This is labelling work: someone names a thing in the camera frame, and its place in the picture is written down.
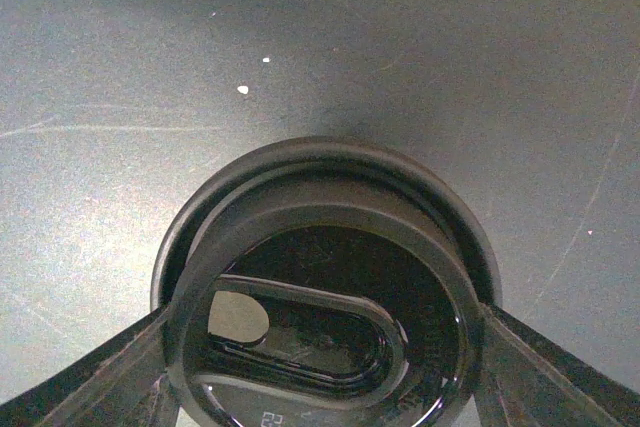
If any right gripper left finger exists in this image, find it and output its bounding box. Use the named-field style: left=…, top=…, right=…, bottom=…
left=1, top=307, right=179, bottom=426

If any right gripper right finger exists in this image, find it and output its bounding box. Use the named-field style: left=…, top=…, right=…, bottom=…
left=474, top=304, right=639, bottom=426

